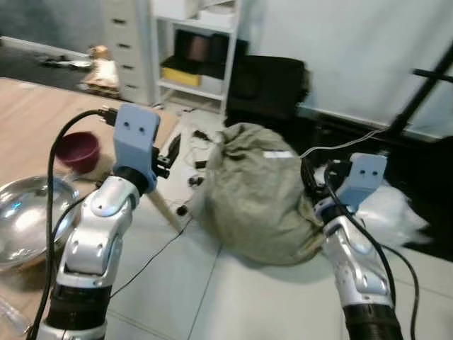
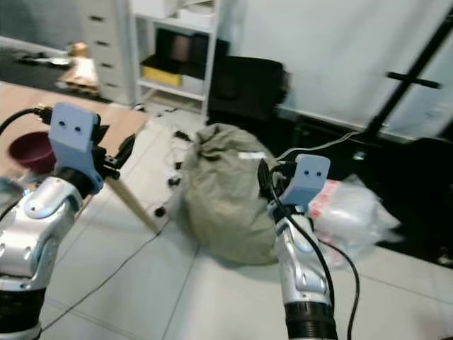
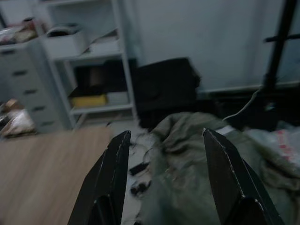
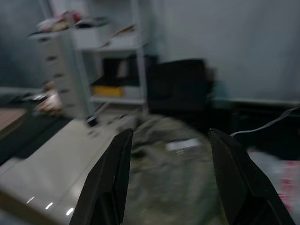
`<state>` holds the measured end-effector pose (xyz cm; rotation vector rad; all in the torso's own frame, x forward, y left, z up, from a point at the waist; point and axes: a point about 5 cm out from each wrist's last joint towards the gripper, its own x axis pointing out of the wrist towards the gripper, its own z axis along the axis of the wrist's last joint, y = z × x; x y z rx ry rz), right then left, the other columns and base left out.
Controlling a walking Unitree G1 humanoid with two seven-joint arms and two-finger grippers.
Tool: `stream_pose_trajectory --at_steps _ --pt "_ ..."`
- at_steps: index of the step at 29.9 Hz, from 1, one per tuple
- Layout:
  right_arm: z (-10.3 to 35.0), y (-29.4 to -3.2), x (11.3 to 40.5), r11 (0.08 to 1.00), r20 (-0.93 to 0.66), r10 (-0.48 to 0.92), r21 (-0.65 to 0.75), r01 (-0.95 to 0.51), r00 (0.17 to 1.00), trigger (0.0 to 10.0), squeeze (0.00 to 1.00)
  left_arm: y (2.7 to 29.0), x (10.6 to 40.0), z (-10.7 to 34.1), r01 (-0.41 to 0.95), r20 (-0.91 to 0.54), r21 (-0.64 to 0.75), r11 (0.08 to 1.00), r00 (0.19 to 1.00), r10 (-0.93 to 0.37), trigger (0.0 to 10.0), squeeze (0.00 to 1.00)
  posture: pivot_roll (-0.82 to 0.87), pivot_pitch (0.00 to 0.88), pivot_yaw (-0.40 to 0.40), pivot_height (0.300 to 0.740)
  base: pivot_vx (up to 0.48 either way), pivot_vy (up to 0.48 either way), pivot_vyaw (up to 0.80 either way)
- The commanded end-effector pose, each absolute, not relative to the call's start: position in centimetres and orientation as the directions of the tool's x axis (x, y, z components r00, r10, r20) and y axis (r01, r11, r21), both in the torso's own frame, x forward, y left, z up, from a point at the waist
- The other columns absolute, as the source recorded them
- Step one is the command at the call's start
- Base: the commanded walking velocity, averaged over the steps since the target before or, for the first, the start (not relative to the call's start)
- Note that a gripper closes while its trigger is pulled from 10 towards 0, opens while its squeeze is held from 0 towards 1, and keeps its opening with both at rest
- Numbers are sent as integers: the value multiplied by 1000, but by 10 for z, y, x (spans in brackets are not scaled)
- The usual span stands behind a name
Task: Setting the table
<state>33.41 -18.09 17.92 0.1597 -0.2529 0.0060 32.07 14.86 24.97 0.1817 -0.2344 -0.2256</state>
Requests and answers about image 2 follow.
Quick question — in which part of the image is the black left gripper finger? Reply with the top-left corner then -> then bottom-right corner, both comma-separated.
116,134 -> 137,166

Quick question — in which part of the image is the wooden table leg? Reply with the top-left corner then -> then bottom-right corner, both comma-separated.
103,177 -> 161,235

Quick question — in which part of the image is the olive green cloth sack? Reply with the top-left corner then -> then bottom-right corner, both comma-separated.
173,122 -> 292,267

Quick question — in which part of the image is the maroon bowl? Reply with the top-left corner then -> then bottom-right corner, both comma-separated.
8,130 -> 57,175

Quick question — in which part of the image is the yellow box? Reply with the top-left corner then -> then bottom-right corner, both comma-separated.
139,64 -> 183,89

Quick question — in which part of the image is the clear white plastic bag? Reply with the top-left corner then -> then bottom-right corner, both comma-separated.
308,176 -> 406,250

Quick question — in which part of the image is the large black case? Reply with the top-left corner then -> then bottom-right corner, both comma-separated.
207,56 -> 285,130

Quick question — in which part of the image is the white drawer cabinet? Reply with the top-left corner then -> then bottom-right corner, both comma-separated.
81,0 -> 139,106

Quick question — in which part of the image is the black box on shelf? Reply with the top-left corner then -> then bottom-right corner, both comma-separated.
154,28 -> 229,79

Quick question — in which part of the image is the white metal shelf unit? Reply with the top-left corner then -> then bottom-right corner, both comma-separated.
130,0 -> 222,118

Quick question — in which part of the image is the black tripod stand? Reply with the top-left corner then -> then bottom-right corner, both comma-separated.
360,20 -> 453,144

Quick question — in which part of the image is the light blue right wrist camera mount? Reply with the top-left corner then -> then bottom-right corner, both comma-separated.
283,154 -> 332,208

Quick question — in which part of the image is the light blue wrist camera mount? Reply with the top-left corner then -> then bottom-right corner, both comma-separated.
48,102 -> 103,179
283,154 -> 332,208

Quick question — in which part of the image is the light blue left wrist camera mount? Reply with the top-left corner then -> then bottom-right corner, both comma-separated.
48,102 -> 103,179

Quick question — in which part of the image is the white cable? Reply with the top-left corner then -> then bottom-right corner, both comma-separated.
275,130 -> 363,161

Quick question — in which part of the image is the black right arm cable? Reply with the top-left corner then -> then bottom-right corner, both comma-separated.
265,166 -> 362,340

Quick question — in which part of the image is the thin black floor cable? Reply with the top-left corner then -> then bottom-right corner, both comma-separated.
42,218 -> 175,333

